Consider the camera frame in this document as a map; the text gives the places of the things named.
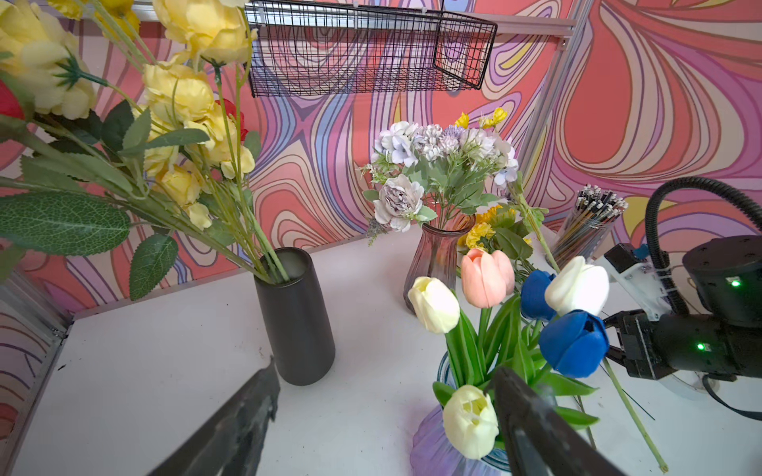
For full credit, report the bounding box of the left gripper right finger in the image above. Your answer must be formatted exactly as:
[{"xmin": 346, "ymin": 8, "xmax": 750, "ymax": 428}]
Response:
[{"xmin": 490, "ymin": 368, "xmax": 622, "ymax": 476}]

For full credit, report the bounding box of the yellow carnation stem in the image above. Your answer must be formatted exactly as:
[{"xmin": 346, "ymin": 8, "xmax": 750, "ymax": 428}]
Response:
[{"xmin": 458, "ymin": 222, "xmax": 496, "ymax": 253}]

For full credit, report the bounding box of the back black wire basket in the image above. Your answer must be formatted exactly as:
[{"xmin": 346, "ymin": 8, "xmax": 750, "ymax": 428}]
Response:
[{"xmin": 245, "ymin": 1, "xmax": 498, "ymax": 97}]

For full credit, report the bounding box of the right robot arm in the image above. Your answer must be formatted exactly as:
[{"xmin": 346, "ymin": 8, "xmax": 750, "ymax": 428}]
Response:
[{"xmin": 604, "ymin": 177, "xmax": 761, "ymax": 403}]

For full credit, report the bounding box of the blue tulip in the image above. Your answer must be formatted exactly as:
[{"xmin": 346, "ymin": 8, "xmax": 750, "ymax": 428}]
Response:
[{"xmin": 539, "ymin": 311, "xmax": 609, "ymax": 379}]

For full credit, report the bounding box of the mixed rose bouquet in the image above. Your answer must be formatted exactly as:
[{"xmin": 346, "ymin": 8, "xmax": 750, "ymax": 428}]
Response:
[{"xmin": 1, "ymin": 1, "xmax": 290, "ymax": 301}]

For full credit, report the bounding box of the yellow and lilac bouquet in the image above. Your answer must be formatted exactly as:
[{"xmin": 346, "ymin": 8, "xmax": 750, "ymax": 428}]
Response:
[{"xmin": 361, "ymin": 113, "xmax": 519, "ymax": 242}]

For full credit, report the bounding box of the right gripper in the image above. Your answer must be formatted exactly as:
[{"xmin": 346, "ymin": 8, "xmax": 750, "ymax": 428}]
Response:
[{"xmin": 595, "ymin": 244, "xmax": 692, "ymax": 381}]

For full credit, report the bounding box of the black vase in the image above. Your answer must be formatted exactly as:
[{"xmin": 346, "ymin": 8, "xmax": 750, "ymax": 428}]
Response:
[{"xmin": 255, "ymin": 247, "xmax": 335, "ymax": 386}]

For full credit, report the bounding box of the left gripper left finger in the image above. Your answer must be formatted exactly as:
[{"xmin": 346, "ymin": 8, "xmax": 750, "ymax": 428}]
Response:
[{"xmin": 151, "ymin": 362, "xmax": 280, "ymax": 475}]

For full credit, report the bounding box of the patterned pen cup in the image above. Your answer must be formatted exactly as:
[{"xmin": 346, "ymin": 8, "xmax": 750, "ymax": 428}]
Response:
[{"xmin": 552, "ymin": 184, "xmax": 629, "ymax": 269}]

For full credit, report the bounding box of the yellow poppy spray stem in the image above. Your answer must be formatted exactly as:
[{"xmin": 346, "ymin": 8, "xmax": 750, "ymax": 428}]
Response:
[{"xmin": 478, "ymin": 107, "xmax": 561, "ymax": 273}]

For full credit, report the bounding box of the tulip bunch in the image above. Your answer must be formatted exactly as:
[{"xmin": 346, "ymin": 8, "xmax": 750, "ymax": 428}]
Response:
[{"xmin": 408, "ymin": 249, "xmax": 610, "ymax": 460}]

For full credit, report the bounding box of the purple glass tulip vase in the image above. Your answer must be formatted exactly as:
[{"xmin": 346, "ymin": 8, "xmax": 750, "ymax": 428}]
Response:
[{"xmin": 409, "ymin": 350, "xmax": 513, "ymax": 476}]

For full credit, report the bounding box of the red grey glass vase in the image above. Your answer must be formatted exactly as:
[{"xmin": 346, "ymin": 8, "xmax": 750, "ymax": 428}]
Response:
[{"xmin": 403, "ymin": 214, "xmax": 475, "ymax": 313}]

